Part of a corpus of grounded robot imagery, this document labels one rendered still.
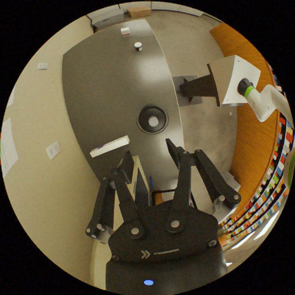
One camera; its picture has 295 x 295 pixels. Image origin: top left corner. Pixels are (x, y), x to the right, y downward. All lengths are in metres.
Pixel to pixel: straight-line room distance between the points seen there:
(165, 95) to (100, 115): 0.38
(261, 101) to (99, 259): 0.92
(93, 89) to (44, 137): 0.40
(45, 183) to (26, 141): 0.24
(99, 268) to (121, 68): 0.86
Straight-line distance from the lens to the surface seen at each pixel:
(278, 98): 0.63
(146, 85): 0.57
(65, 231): 0.69
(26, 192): 0.57
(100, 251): 0.38
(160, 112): 0.32
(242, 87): 0.69
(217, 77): 0.71
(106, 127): 0.62
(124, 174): 0.15
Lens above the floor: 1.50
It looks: 63 degrees down
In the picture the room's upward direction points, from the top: 178 degrees clockwise
